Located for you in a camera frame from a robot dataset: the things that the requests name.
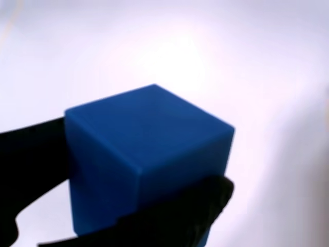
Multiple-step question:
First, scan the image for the blue cube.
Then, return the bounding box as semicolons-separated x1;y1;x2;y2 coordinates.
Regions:
64;83;236;247

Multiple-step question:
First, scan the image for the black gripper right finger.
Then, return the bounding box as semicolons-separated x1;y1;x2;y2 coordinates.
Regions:
37;174;236;247

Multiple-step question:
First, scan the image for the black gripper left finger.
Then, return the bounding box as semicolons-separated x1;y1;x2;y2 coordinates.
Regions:
0;116;71;247

